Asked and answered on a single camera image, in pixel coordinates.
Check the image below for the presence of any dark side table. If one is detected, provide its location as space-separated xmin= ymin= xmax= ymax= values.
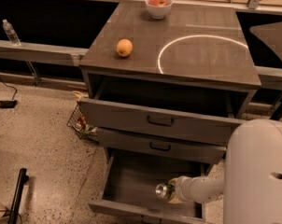
xmin=250 ymin=21 xmax=282 ymax=61

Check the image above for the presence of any white bowl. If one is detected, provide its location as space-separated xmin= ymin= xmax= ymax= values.
xmin=146 ymin=0 xmax=173 ymax=19

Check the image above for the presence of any grey drawer cabinet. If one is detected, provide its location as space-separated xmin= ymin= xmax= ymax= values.
xmin=78 ymin=0 xmax=262 ymax=161

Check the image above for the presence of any green soda can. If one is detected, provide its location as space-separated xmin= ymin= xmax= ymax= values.
xmin=155 ymin=183 xmax=175 ymax=202

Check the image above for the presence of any grey metal shelf rail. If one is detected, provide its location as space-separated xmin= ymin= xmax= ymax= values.
xmin=0 ymin=40 xmax=88 ymax=66

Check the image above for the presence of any grey top drawer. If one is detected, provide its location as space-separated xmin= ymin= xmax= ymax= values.
xmin=78 ymin=77 xmax=257 ymax=147

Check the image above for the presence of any grey drawer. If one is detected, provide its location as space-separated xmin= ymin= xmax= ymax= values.
xmin=96 ymin=128 xmax=226 ymax=164
xmin=89 ymin=149 xmax=208 ymax=224
xmin=78 ymin=77 xmax=257 ymax=147

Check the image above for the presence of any wire basket with items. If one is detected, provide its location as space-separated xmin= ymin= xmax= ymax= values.
xmin=67 ymin=105 xmax=98 ymax=143

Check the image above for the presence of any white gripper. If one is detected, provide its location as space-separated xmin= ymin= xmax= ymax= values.
xmin=168 ymin=176 xmax=200 ymax=204

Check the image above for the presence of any clear plastic water bottle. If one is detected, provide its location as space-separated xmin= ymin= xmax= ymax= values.
xmin=3 ymin=20 xmax=21 ymax=46

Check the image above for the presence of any red apple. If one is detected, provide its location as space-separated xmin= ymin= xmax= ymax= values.
xmin=148 ymin=0 xmax=166 ymax=7

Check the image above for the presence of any grey bottom drawer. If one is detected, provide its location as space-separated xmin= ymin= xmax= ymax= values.
xmin=89 ymin=149 xmax=208 ymax=224

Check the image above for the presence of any orange fruit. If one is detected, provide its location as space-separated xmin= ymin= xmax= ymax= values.
xmin=116 ymin=39 xmax=133 ymax=57

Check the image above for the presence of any grey middle drawer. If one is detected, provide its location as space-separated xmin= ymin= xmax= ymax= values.
xmin=96 ymin=128 xmax=226 ymax=164

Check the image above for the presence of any black power adapter with cable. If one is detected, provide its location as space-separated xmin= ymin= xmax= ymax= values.
xmin=0 ymin=78 xmax=18 ymax=109

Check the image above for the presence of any black metal bar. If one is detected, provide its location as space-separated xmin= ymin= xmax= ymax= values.
xmin=8 ymin=168 xmax=29 ymax=224

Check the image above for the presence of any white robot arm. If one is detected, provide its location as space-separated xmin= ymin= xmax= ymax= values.
xmin=175 ymin=119 xmax=282 ymax=224

